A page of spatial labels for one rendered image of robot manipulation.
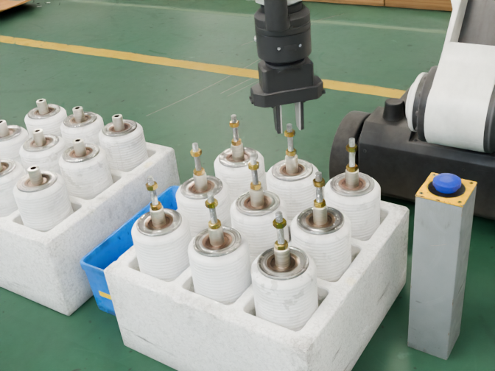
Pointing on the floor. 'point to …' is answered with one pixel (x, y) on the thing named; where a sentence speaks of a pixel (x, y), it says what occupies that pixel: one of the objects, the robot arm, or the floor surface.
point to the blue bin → (90, 262)
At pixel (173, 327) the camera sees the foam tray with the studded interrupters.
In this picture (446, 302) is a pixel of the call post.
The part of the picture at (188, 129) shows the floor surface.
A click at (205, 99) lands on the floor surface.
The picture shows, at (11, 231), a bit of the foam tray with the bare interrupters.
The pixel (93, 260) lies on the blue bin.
